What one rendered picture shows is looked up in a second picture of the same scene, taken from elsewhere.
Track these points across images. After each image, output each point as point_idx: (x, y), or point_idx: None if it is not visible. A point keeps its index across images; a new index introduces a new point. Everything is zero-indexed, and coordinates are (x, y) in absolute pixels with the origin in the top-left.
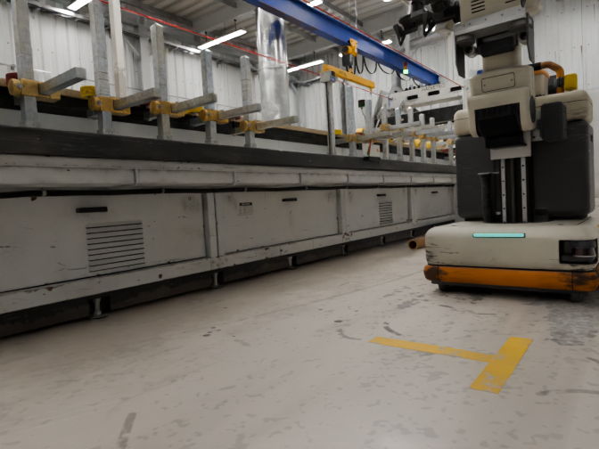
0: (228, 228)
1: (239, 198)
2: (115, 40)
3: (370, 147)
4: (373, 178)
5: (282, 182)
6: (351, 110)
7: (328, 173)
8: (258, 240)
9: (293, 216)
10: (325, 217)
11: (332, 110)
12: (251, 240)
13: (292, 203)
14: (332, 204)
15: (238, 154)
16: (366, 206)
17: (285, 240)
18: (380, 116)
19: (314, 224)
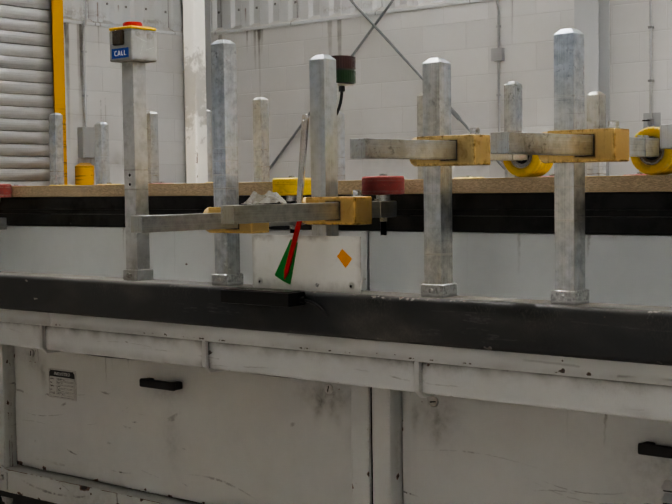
0: (29, 417)
1: (50, 359)
2: (183, 5)
3: (292, 249)
4: (350, 369)
5: (0, 342)
6: (212, 127)
7: (122, 332)
8: (88, 462)
9: (181, 430)
10: (301, 466)
11: (132, 144)
12: (73, 459)
13: (180, 395)
14: (333, 428)
15: None
16: (552, 479)
17: (155, 486)
18: (301, 127)
19: (251, 475)
